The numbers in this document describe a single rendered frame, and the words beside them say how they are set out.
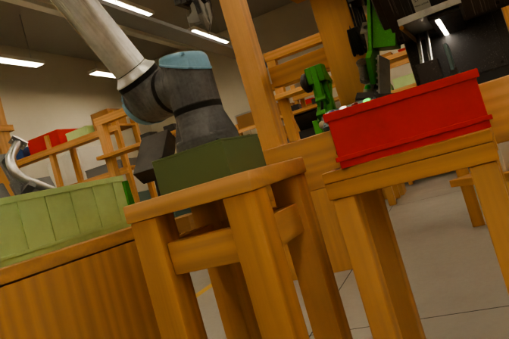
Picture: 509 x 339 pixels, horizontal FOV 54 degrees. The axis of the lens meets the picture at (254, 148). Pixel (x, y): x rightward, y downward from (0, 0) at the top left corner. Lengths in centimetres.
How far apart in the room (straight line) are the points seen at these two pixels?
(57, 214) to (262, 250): 72
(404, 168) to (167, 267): 53
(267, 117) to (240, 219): 117
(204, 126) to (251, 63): 107
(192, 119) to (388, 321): 60
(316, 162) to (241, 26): 96
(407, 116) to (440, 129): 7
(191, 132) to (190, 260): 28
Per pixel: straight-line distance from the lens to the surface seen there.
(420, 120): 106
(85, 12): 123
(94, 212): 160
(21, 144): 189
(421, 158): 102
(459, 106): 107
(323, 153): 138
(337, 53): 201
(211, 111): 112
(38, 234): 147
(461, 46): 172
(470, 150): 101
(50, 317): 137
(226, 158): 103
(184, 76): 113
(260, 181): 99
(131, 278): 150
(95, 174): 710
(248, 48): 216
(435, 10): 140
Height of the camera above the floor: 83
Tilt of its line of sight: 3 degrees up
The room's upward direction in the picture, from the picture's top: 16 degrees counter-clockwise
